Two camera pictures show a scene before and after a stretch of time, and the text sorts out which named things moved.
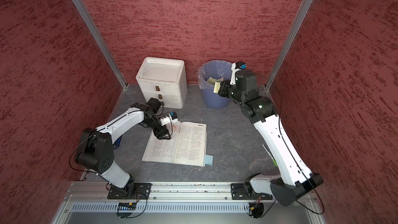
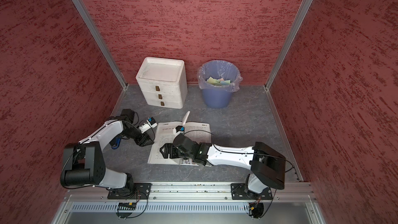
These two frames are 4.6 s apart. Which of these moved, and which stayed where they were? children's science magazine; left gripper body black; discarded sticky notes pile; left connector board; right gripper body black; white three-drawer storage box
Moved: right gripper body black; left gripper body black
Stayed: left connector board; children's science magazine; discarded sticky notes pile; white three-drawer storage box
